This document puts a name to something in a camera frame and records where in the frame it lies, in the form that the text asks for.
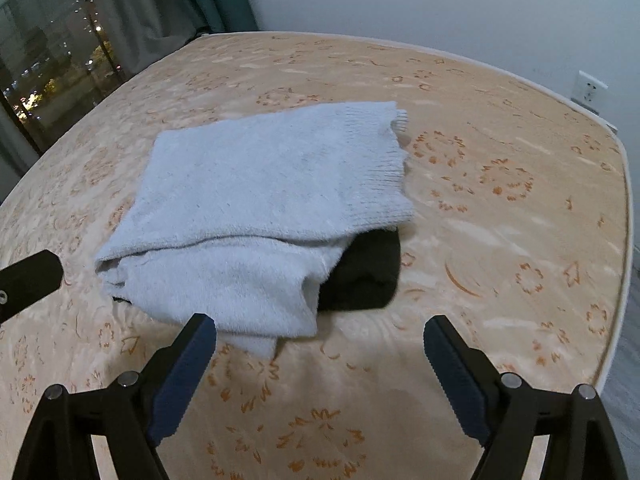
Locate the light blue fluffy sweater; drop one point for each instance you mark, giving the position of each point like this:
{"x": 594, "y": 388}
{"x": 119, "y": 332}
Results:
{"x": 244, "y": 219}

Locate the white wall socket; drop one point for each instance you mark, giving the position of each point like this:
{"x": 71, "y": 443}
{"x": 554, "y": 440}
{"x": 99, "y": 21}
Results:
{"x": 589, "y": 92}

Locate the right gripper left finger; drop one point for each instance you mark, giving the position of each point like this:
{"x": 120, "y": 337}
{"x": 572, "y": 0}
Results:
{"x": 134, "y": 414}

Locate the grey curtain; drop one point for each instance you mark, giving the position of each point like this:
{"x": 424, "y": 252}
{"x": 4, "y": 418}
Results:
{"x": 144, "y": 31}

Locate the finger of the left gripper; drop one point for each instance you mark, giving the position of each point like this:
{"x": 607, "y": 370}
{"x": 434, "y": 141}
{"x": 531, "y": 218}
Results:
{"x": 25, "y": 282}

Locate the dark window with city lights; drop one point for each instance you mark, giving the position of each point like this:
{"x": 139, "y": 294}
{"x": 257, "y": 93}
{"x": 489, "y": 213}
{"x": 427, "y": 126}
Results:
{"x": 57, "y": 64}

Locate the black garment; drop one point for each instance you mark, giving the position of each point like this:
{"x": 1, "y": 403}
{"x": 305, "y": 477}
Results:
{"x": 362, "y": 274}

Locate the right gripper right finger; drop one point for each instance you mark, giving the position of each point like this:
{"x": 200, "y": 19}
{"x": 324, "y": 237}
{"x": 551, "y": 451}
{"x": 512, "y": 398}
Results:
{"x": 505, "y": 414}

